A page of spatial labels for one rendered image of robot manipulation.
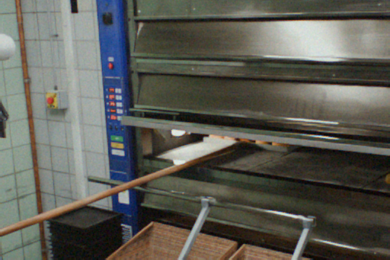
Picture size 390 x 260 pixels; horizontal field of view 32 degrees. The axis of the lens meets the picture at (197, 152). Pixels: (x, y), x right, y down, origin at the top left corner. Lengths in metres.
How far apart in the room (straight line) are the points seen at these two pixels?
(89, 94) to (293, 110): 1.28
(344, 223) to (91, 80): 1.58
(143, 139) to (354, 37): 1.29
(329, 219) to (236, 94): 0.69
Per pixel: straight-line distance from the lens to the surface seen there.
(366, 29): 2.75
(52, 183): 4.12
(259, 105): 3.00
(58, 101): 3.82
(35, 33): 4.00
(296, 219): 2.58
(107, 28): 3.52
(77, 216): 3.59
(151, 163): 3.49
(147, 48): 3.36
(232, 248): 3.20
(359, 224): 2.91
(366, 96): 2.77
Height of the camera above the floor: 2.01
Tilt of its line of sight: 13 degrees down
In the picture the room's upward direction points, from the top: 3 degrees counter-clockwise
